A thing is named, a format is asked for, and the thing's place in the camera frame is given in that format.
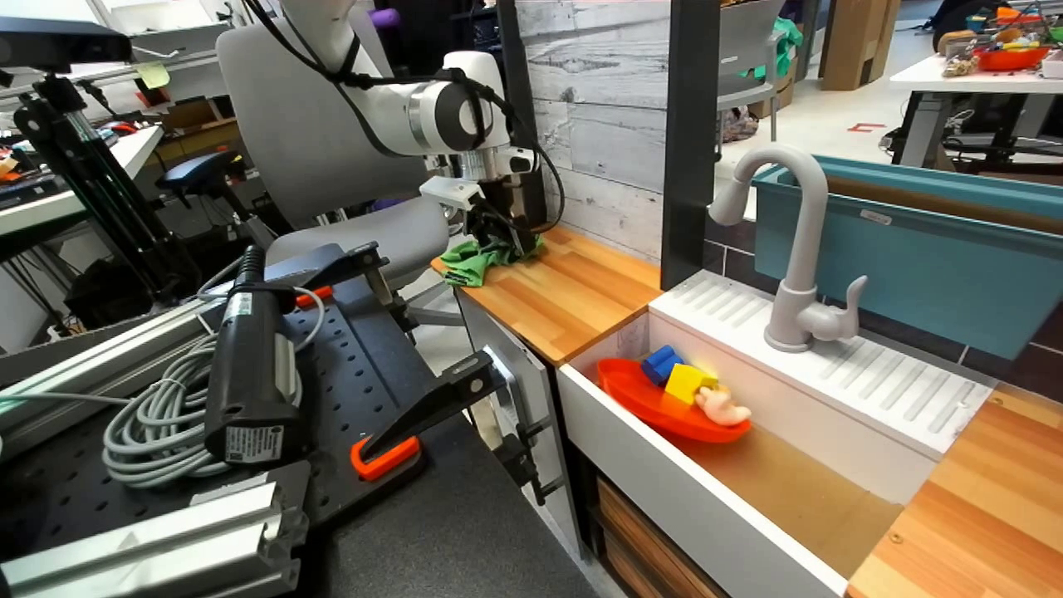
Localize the thin black panel edge post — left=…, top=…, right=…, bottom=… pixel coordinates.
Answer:
left=491, top=0, right=540, bottom=153

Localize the long aluminium extrusion rail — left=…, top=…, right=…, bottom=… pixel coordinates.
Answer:
left=0, top=290, right=241, bottom=428

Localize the red toy plate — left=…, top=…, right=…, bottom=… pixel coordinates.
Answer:
left=593, top=354, right=758, bottom=449

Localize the black clamp with orange grip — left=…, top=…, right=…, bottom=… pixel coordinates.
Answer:
left=260, top=238, right=423, bottom=331
left=349, top=350, right=495, bottom=484

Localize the silver cabinet door handle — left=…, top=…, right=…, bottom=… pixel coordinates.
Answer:
left=483, top=343, right=555, bottom=507

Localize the long teal plastic bin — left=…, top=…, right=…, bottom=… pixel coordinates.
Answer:
left=750, top=153, right=1063, bottom=363

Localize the white table with toys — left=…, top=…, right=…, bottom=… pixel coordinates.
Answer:
left=887, top=48, right=1063, bottom=176

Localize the green cloth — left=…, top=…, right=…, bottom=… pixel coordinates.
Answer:
left=440, top=231, right=544, bottom=291

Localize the large grey padded chair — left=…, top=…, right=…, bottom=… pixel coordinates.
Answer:
left=213, top=22, right=459, bottom=291

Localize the black device with silver label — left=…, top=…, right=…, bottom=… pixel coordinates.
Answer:
left=202, top=241, right=309, bottom=468

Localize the white sink basin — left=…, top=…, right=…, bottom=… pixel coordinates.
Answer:
left=555, top=266, right=995, bottom=598

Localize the thick black frame post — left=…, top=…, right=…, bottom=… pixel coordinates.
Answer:
left=659, top=0, right=723, bottom=291

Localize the cardboard box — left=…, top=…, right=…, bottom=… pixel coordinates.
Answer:
left=816, top=0, right=905, bottom=92

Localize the grey wood-look back panel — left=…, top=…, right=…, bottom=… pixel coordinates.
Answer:
left=510, top=0, right=678, bottom=261

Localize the black camera bar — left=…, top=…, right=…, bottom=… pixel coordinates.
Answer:
left=0, top=14, right=136, bottom=72

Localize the black camera tripod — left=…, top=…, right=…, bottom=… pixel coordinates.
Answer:
left=9, top=70, right=213, bottom=304

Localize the pink toy piece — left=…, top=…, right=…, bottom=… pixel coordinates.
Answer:
left=695, top=378, right=758, bottom=428

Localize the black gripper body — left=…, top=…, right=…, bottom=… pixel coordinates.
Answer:
left=483, top=153, right=551, bottom=231

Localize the blue toy block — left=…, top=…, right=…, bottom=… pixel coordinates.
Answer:
left=641, top=343, right=689, bottom=388

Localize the light grey background chair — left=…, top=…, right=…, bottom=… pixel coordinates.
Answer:
left=716, top=0, right=805, bottom=145

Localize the grey cable coil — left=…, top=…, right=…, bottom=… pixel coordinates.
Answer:
left=97, top=287, right=328, bottom=493

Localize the yellow toy block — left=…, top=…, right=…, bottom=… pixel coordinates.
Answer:
left=661, top=359, right=723, bottom=408

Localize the red bowl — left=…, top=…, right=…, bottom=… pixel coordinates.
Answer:
left=974, top=44, right=1050, bottom=76

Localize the short aluminium extrusion rail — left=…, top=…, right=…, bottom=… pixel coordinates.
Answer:
left=0, top=470, right=306, bottom=598

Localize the grey sink faucet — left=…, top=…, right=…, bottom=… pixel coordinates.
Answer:
left=708, top=143, right=874, bottom=354

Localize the white cluttered desk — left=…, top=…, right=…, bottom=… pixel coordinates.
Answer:
left=0, top=118, right=169, bottom=241

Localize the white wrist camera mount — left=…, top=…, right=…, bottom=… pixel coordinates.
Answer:
left=414, top=174, right=491, bottom=221

